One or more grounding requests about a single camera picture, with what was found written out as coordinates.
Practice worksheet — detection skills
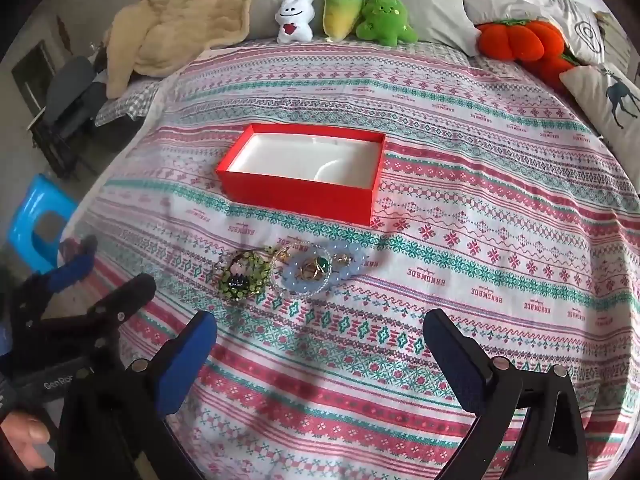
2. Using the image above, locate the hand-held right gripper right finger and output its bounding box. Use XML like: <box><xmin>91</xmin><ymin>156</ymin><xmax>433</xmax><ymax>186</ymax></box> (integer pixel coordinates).
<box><xmin>422</xmin><ymin>308</ymin><xmax>588</xmax><ymax>480</ymax></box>

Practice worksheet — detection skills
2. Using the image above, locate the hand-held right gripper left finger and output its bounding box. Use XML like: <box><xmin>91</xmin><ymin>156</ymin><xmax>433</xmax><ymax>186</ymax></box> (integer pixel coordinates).
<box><xmin>60</xmin><ymin>310</ymin><xmax>218</xmax><ymax>480</ymax></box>

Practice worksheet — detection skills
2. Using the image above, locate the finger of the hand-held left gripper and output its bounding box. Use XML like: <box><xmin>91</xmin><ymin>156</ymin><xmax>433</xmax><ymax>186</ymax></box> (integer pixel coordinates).
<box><xmin>30</xmin><ymin>273</ymin><xmax>158</xmax><ymax>363</ymax></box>
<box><xmin>10</xmin><ymin>235</ymin><xmax>98</xmax><ymax>323</ymax></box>

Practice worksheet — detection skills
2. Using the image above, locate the clear bead necklace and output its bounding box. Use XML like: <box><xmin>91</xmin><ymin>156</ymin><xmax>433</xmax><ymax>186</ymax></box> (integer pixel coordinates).
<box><xmin>270</xmin><ymin>246</ymin><xmax>333</xmax><ymax>295</ymax></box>

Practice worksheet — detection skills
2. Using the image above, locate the green bead bracelet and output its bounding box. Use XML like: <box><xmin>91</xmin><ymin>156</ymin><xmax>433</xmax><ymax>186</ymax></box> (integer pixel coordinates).
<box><xmin>217</xmin><ymin>247</ymin><xmax>276</xmax><ymax>303</ymax></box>

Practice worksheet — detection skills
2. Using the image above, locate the light blue bead bracelet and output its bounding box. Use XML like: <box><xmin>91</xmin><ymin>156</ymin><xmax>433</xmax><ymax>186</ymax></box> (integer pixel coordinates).
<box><xmin>282</xmin><ymin>240</ymin><xmax>368</xmax><ymax>296</ymax></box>

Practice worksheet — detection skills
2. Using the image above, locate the red cardboard box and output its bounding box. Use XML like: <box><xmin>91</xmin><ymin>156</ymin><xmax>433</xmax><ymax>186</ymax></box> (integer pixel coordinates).
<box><xmin>216</xmin><ymin>123</ymin><xmax>388</xmax><ymax>227</ymax></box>

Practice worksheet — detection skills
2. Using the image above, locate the person's left hand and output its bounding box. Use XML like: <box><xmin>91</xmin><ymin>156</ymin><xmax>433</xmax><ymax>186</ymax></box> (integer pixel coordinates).
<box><xmin>0</xmin><ymin>407</ymin><xmax>57</xmax><ymax>472</ymax></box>

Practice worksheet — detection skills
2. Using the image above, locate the patterned printed bedspread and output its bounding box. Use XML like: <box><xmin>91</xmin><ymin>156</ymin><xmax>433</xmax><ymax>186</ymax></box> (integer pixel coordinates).
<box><xmin>65</xmin><ymin>40</ymin><xmax>640</xmax><ymax>480</ymax></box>

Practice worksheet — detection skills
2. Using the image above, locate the blue plastic stool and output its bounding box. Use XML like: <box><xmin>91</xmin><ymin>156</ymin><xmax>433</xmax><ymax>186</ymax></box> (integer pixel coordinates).
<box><xmin>6</xmin><ymin>174</ymin><xmax>78</xmax><ymax>275</ymax></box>

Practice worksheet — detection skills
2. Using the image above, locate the grey checked sheet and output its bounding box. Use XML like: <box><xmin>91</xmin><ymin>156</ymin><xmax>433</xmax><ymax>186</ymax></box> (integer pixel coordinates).
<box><xmin>95</xmin><ymin>77</ymin><xmax>163</xmax><ymax>128</ymax></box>

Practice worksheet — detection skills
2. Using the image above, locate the black chair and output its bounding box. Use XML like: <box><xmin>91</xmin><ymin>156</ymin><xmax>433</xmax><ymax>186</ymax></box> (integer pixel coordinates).
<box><xmin>42</xmin><ymin>55</ymin><xmax>108</xmax><ymax>171</ymax></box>

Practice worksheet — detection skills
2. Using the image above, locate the beige quilted blanket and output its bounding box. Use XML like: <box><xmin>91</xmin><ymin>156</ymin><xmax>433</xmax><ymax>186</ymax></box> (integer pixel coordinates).
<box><xmin>105</xmin><ymin>0</ymin><xmax>283</xmax><ymax>98</ymax></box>

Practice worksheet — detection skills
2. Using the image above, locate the white deer print pillow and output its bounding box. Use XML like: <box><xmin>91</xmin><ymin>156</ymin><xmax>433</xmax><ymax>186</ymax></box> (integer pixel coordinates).
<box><xmin>559</xmin><ymin>62</ymin><xmax>640</xmax><ymax>158</ymax></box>

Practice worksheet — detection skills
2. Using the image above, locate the white bunny plush toy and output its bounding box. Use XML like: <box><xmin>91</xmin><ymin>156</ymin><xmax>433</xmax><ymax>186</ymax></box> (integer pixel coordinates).
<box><xmin>276</xmin><ymin>0</ymin><xmax>316</xmax><ymax>44</ymax></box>

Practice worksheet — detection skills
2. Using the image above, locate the orange pumpkin plush toy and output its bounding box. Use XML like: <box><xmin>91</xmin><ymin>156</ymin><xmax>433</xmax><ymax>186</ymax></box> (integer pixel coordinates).
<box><xmin>475</xmin><ymin>19</ymin><xmax>576</xmax><ymax>88</ymax></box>

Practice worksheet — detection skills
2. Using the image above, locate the yellow carrot plush toy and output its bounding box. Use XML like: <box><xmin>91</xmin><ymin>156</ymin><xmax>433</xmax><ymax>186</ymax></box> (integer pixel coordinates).
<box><xmin>322</xmin><ymin>0</ymin><xmax>365</xmax><ymax>39</ymax></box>

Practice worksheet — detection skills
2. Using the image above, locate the green tree plush toy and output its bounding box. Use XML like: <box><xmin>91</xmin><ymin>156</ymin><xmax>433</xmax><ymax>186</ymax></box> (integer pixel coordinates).
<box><xmin>356</xmin><ymin>0</ymin><xmax>418</xmax><ymax>45</ymax></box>

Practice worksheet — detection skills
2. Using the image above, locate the grey pillow with line drawings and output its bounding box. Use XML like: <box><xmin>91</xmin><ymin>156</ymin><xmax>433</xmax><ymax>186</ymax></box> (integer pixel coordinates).
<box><xmin>460</xmin><ymin>0</ymin><xmax>606</xmax><ymax>66</ymax></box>

